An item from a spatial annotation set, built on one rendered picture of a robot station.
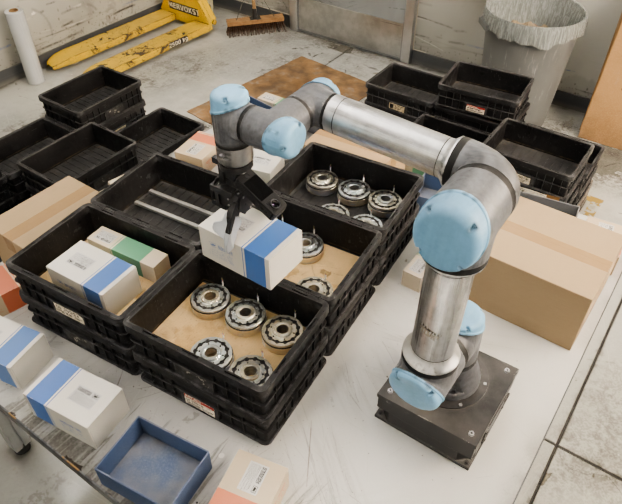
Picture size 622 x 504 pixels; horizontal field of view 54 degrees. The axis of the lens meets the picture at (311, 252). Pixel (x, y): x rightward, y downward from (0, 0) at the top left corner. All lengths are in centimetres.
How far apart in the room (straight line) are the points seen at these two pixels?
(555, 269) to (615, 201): 197
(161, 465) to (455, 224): 91
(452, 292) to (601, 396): 167
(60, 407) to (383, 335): 84
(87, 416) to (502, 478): 95
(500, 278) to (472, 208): 80
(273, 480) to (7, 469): 133
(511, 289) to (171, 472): 98
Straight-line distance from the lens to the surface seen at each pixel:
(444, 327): 114
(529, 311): 177
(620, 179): 385
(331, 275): 168
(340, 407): 157
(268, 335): 150
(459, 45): 456
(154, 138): 318
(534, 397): 168
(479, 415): 148
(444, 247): 97
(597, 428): 258
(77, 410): 155
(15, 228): 198
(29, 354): 173
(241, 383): 134
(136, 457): 155
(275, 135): 112
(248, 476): 140
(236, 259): 136
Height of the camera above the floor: 201
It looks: 43 degrees down
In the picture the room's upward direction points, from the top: straight up
